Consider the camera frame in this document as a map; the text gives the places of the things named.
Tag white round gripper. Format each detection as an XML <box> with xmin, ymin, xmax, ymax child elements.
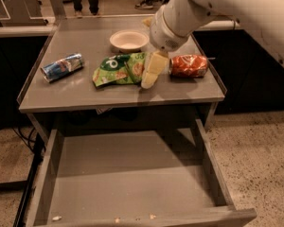
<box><xmin>141</xmin><ymin>5</ymin><xmax>192</xmax><ymax>89</ymax></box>

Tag green rice chip bag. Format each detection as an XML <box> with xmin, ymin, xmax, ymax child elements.
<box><xmin>92</xmin><ymin>52</ymin><xmax>148</xmax><ymax>87</ymax></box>

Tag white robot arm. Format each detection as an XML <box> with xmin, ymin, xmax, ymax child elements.
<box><xmin>141</xmin><ymin>0</ymin><xmax>284</xmax><ymax>89</ymax></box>

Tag grey drawer cabinet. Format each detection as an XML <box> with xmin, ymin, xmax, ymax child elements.
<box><xmin>18</xmin><ymin>15</ymin><xmax>225</xmax><ymax>134</ymax></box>

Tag open grey top drawer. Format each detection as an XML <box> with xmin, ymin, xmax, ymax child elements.
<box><xmin>27</xmin><ymin>120</ymin><xmax>257</xmax><ymax>227</ymax></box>

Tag white paper bowl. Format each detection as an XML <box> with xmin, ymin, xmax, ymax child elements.
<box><xmin>110</xmin><ymin>29</ymin><xmax>149</xmax><ymax>53</ymax></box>

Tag crushed orange soda can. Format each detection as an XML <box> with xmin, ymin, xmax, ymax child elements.
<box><xmin>169</xmin><ymin>55</ymin><xmax>208</xmax><ymax>78</ymax></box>

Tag crushed blue soda can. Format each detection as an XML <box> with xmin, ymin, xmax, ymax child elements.
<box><xmin>41</xmin><ymin>53</ymin><xmax>84</xmax><ymax>83</ymax></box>

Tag grey background desk left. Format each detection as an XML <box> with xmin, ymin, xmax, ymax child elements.
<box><xmin>0</xmin><ymin>0</ymin><xmax>46</xmax><ymax>27</ymax></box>

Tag white horizontal rail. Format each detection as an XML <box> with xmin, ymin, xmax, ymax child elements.
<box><xmin>0</xmin><ymin>20</ymin><xmax>240</xmax><ymax>38</ymax></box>

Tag black floor cables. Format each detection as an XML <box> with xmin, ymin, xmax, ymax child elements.
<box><xmin>0</xmin><ymin>104</ymin><xmax>39</xmax><ymax>153</ymax></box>

